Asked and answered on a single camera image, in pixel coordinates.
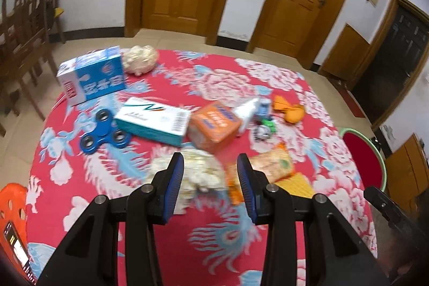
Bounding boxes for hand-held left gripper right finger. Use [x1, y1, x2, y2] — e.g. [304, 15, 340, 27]
[236, 154, 391, 286]

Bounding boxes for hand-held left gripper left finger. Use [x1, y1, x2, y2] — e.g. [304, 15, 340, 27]
[37, 153, 186, 286]

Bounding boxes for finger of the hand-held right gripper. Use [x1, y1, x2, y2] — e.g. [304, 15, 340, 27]
[364, 186, 408, 229]

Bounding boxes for white tissue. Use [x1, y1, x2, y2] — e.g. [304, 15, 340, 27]
[149, 148, 224, 214]

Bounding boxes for red bin with green rim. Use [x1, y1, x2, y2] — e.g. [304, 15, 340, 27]
[339, 127, 389, 193]

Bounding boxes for teal white box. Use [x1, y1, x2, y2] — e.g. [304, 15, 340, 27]
[114, 96, 192, 147]

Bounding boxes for orange box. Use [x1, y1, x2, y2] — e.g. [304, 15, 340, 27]
[187, 101, 242, 154]

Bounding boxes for orange snack packet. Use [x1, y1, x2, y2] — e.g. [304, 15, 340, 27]
[250, 145, 294, 183]

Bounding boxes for wooden sideboard cabinet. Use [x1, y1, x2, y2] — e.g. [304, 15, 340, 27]
[384, 133, 429, 216]

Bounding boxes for red floral tablecloth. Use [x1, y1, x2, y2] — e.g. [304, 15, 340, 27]
[25, 50, 379, 286]

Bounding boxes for green toy car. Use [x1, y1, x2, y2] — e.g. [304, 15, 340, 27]
[252, 117, 278, 141]

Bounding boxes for white plastic bottle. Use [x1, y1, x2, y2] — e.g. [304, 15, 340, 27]
[234, 98, 260, 134]

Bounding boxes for blue toy car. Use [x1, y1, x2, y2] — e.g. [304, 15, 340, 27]
[256, 98, 273, 119]

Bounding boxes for orange toy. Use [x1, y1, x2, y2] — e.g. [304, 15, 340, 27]
[272, 95, 306, 124]

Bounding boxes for blue fidget spinner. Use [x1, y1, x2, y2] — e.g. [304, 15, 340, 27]
[79, 108, 132, 155]

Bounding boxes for red doormat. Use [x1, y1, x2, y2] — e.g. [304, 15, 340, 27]
[337, 87, 367, 117]

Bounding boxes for blue white carton box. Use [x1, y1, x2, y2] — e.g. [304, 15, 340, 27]
[56, 45, 127, 107]

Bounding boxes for crumpled white paper ball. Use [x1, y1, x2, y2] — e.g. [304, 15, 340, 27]
[121, 45, 160, 75]

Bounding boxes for dark metal entrance door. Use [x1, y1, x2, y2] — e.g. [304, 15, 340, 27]
[350, 0, 429, 131]

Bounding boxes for low wooden cabinet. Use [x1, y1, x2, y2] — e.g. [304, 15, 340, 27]
[320, 23, 372, 80]

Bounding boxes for orange plastic stool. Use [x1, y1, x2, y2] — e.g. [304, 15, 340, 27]
[0, 183, 37, 283]

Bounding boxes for black smartphone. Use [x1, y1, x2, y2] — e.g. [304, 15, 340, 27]
[3, 221, 36, 283]

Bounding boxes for large wooden chair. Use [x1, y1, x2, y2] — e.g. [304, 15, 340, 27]
[0, 0, 59, 121]

